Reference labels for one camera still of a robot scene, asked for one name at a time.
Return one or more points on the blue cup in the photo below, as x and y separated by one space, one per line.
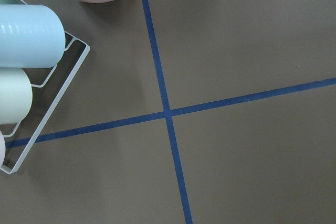
32 36

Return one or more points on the white cup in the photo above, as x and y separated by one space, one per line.
16 95

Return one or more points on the white wire cup rack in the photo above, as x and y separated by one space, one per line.
48 86

